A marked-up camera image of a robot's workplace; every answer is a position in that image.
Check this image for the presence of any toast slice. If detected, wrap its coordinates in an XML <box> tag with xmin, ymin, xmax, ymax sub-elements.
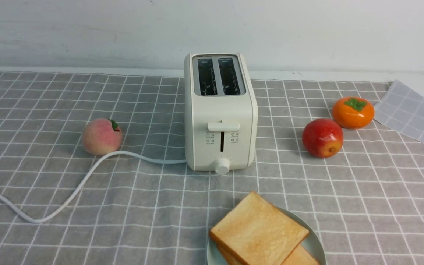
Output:
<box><xmin>209</xmin><ymin>191</ymin><xmax>309</xmax><ymax>265</ymax></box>
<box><xmin>217</xmin><ymin>245</ymin><xmax>320</xmax><ymax>265</ymax></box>

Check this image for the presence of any white two-slot toaster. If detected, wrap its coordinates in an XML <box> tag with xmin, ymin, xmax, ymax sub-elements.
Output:
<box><xmin>184</xmin><ymin>53</ymin><xmax>258</xmax><ymax>175</ymax></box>

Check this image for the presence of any pink peach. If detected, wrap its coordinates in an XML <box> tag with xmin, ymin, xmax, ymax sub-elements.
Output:
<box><xmin>81</xmin><ymin>118</ymin><xmax>123</xmax><ymax>156</ymax></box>

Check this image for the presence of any red apple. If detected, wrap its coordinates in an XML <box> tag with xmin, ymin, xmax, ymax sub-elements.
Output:
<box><xmin>302</xmin><ymin>119</ymin><xmax>344</xmax><ymax>158</ymax></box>

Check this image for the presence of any orange persimmon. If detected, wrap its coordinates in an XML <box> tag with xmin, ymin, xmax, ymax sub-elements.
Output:
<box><xmin>332</xmin><ymin>97</ymin><xmax>375</xmax><ymax>130</ymax></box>

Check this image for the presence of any light green plate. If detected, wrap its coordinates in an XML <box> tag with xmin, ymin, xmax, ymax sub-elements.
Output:
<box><xmin>206</xmin><ymin>207</ymin><xmax>327</xmax><ymax>265</ymax></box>

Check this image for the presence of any grey checked tablecloth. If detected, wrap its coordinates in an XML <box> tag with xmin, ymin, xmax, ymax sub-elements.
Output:
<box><xmin>0</xmin><ymin>71</ymin><xmax>424</xmax><ymax>265</ymax></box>

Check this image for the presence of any white toaster power cord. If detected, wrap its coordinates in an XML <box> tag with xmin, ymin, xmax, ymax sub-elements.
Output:
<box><xmin>0</xmin><ymin>150</ymin><xmax>187</xmax><ymax>224</ymax></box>

